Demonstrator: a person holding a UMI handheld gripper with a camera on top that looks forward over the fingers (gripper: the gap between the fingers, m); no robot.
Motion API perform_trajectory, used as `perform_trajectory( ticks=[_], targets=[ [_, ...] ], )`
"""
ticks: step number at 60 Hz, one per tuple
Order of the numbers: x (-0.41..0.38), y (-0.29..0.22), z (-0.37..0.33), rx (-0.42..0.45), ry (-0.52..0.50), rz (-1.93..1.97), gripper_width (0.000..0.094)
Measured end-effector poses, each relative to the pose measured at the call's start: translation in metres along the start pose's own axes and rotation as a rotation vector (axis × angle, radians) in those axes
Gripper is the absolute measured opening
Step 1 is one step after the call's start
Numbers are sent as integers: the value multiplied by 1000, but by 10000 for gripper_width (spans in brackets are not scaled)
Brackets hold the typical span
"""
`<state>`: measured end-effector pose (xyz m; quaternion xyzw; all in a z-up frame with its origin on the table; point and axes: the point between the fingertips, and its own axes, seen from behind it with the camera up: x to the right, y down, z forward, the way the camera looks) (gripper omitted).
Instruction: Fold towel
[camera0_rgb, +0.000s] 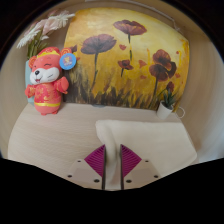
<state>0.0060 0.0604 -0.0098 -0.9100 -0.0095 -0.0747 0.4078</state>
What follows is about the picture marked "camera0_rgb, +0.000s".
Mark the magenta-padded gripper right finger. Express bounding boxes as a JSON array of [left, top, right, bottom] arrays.
[[119, 143, 162, 191]]

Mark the yellow poppy flower painting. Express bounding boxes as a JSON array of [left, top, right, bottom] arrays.
[[63, 7, 190, 111]]

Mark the white cable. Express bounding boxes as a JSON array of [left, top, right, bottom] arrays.
[[174, 106, 186, 120]]

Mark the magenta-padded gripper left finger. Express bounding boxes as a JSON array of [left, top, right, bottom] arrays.
[[65, 143, 107, 191]]

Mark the small plant in white pot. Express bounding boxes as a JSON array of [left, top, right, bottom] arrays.
[[155, 88, 178, 120]]

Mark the red plush mouse toy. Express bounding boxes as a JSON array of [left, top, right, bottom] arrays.
[[24, 46, 78, 117]]

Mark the pink white flower bouquet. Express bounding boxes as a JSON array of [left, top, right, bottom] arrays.
[[16, 9, 76, 61]]

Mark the cream white towel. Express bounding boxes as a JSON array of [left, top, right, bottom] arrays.
[[94, 119, 198, 191]]

